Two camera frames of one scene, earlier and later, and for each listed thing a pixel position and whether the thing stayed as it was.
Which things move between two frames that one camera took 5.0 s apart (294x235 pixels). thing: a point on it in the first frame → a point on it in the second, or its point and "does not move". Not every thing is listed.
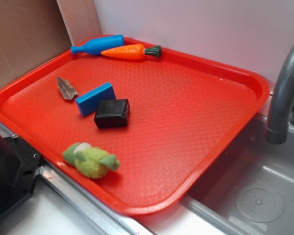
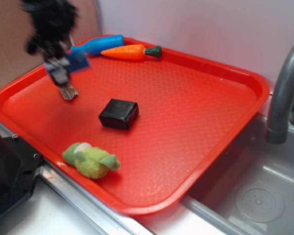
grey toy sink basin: x=256 y=188 does not move
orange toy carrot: x=134 y=52 does not move
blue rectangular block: x=87 y=104 → x=76 y=63
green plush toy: x=90 y=162 does not move
